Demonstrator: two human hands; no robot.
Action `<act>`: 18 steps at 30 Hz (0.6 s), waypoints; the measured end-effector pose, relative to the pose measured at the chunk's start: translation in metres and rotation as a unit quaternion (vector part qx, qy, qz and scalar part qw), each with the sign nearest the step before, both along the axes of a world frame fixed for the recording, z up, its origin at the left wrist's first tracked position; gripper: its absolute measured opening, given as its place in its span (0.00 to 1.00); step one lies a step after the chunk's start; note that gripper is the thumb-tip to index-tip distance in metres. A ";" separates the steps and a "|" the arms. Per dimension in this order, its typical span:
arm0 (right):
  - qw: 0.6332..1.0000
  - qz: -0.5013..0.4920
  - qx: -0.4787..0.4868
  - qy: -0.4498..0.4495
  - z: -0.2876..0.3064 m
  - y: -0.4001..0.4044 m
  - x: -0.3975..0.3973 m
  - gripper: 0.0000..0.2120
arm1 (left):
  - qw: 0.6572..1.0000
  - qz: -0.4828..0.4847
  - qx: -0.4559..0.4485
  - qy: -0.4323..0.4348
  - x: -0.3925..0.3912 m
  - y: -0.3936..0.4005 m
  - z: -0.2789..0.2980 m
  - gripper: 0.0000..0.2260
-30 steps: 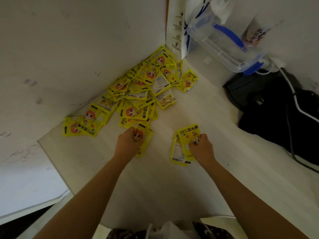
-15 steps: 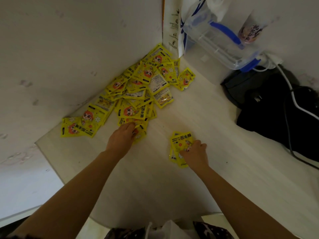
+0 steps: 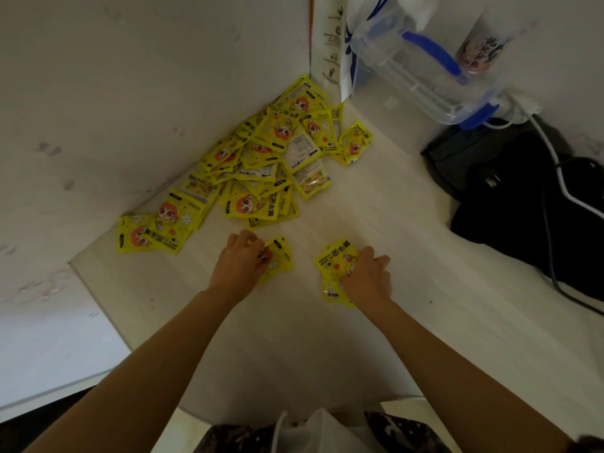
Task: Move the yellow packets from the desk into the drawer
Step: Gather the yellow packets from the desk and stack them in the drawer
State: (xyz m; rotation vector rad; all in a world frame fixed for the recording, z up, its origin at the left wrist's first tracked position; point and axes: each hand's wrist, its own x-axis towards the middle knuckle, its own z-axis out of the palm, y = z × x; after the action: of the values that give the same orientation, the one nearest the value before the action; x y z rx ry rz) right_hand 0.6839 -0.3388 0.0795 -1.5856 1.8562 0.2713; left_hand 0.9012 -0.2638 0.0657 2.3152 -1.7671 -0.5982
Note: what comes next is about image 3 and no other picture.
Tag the person's left hand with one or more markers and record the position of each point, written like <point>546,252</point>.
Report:
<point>238,271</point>

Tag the person's right hand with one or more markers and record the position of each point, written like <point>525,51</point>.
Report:
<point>368,283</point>

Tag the person's right fingers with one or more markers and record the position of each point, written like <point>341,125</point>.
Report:
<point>373,260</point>

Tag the person's left fingers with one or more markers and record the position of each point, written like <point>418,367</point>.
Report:
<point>247,241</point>

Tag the yellow cartoon packet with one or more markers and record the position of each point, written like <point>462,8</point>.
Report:
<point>281,259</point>
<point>332,294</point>
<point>332,261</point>

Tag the person's right forearm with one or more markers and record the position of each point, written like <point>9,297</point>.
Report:
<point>462,386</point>

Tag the person's left forearm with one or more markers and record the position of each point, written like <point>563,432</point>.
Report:
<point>141,382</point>

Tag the pile of yellow sachets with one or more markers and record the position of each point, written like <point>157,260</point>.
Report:
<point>264,165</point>

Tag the black bag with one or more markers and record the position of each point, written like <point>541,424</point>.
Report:
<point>514,202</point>

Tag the camouflage trousers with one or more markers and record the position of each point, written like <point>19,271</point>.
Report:
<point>401,436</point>

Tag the white power adapter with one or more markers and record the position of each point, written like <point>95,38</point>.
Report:
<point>516,108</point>

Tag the white paper bag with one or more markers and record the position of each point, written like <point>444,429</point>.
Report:
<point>328,42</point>

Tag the white cup with printed label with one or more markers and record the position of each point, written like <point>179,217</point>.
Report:
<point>486,42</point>

